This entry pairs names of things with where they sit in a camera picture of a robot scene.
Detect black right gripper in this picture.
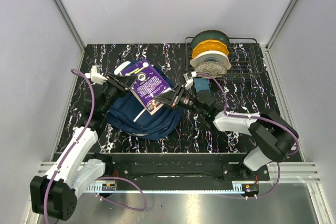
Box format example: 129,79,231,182
153,83,205,116

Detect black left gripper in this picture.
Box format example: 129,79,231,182
100,73,139,114

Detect purple paperback book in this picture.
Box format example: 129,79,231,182
120,59,173,115

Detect navy blue student backpack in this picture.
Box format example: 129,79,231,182
108,61,183,141

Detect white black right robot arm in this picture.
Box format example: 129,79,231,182
154,86,299,180

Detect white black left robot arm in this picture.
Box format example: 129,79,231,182
30,72,136,221

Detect speckled grey plate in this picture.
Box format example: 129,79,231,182
195,62,228,77

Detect white plate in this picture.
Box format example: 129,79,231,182
190,50,232,69

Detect yellow plate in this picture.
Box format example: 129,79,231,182
192,39,229,59

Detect dark green plate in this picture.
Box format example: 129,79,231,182
191,29,230,49

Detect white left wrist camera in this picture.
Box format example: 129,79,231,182
85,65,107,85

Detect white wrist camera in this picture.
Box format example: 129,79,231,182
183,71,197,90
85,65,107,85

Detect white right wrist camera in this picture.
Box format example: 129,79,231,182
183,71,197,90

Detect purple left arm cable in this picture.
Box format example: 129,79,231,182
43,68,148,224

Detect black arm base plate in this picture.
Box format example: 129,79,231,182
112,162,270,182

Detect black wire dish rack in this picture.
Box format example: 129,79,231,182
185,37,262,79

